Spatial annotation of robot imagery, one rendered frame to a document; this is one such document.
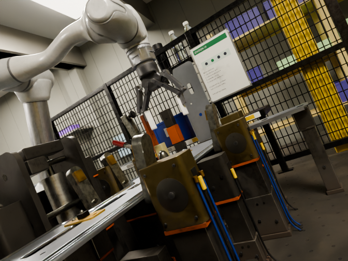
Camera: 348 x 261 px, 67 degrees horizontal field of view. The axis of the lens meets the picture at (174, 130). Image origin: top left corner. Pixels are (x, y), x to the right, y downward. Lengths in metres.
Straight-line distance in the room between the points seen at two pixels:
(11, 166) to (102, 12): 0.43
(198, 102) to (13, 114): 4.82
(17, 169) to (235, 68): 1.05
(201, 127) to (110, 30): 0.58
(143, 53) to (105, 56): 3.54
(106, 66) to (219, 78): 3.18
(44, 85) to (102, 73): 3.16
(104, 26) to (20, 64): 0.47
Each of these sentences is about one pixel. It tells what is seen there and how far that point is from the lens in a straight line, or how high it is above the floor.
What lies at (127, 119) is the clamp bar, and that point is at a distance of 0.98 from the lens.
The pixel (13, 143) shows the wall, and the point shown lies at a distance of 5.78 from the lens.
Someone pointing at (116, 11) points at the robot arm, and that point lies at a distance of 0.77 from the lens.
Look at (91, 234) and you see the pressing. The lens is 0.43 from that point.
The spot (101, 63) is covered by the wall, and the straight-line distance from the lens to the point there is 4.47.
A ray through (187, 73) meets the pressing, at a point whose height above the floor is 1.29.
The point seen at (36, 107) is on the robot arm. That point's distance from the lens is 1.32.
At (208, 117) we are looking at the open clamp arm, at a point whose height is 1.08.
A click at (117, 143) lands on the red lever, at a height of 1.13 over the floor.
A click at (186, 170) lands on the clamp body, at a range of 0.43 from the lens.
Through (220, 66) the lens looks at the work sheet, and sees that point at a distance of 1.40.
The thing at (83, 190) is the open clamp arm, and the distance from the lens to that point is 0.72.
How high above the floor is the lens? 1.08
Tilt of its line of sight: 1 degrees up
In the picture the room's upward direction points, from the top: 23 degrees counter-clockwise
